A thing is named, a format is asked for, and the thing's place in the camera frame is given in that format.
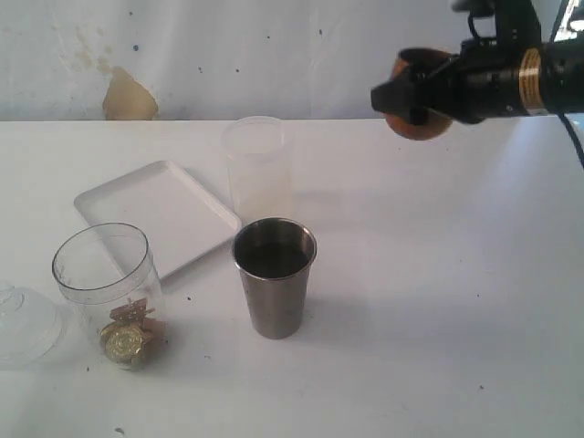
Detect clear plastic shaker cup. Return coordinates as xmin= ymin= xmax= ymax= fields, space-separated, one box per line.
xmin=51 ymin=223 xmax=168 ymax=370

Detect round wooden cup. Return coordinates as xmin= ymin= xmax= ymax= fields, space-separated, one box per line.
xmin=385 ymin=47 xmax=453 ymax=141

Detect white rectangular tray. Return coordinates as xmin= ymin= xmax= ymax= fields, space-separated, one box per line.
xmin=74 ymin=161 xmax=241 ymax=279

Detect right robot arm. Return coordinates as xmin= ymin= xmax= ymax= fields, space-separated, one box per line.
xmin=370 ymin=1 xmax=583 ymax=126

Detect brown wooden blocks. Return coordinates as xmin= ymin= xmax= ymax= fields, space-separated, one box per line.
xmin=109 ymin=297 xmax=168 ymax=360

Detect clear plastic shaker lid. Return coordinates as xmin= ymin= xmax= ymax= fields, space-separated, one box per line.
xmin=1 ymin=281 xmax=63 ymax=370

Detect stainless steel cup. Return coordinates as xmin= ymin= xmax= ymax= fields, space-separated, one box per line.
xmin=232 ymin=217 xmax=318 ymax=339

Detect white backdrop sheet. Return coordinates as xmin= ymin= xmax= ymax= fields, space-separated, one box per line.
xmin=1 ymin=1 xmax=469 ymax=120

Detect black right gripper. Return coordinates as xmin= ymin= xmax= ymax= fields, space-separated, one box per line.
xmin=370 ymin=1 xmax=542 ymax=126

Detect translucent white plastic cup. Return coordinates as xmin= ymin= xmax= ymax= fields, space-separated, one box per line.
xmin=221 ymin=116 xmax=293 ymax=224

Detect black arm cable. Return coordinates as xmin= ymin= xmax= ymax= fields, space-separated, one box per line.
xmin=464 ymin=8 xmax=584 ymax=170

